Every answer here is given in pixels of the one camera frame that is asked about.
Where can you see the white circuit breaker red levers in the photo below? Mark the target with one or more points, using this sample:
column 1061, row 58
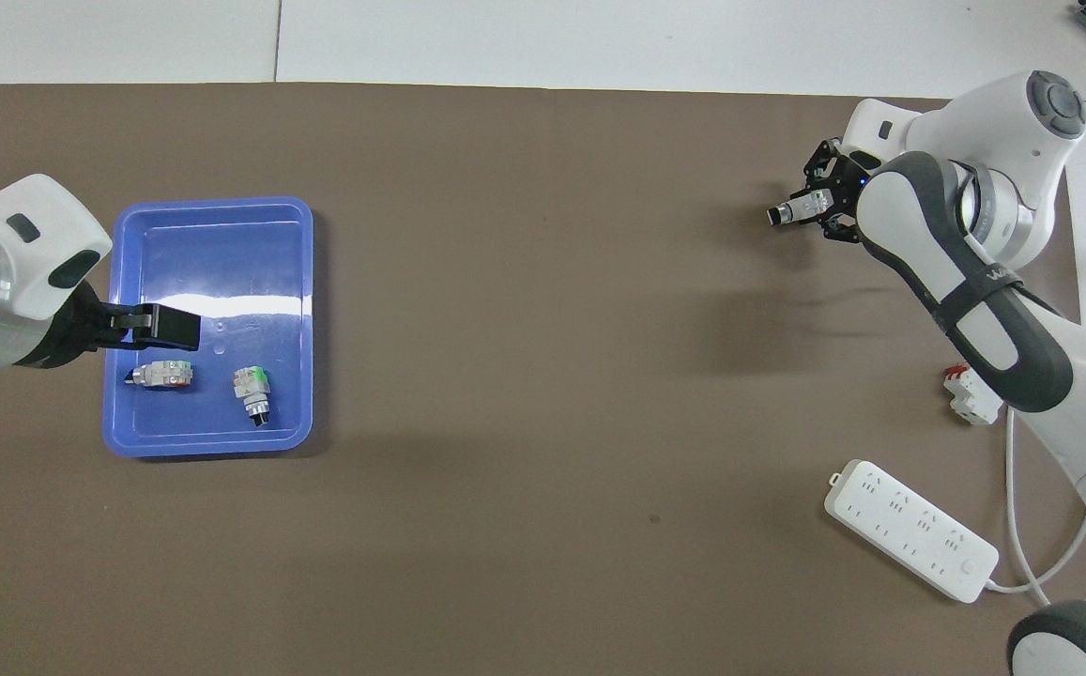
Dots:
column 970, row 399

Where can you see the blue plastic tray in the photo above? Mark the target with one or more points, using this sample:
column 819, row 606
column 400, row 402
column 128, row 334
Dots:
column 214, row 263

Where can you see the brown table mat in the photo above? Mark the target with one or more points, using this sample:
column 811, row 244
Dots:
column 542, row 376

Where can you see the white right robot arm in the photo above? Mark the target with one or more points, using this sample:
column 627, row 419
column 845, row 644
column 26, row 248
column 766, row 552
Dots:
column 974, row 282

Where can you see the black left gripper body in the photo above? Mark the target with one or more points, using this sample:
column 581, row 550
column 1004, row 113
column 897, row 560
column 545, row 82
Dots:
column 83, row 333

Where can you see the white power strip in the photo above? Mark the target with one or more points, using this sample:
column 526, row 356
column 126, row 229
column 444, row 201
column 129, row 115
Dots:
column 909, row 526

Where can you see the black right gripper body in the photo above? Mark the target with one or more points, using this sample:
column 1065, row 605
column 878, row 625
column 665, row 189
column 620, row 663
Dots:
column 848, row 192

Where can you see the small white selector switch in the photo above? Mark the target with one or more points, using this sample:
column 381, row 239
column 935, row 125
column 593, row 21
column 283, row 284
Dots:
column 252, row 390
column 162, row 376
column 801, row 208

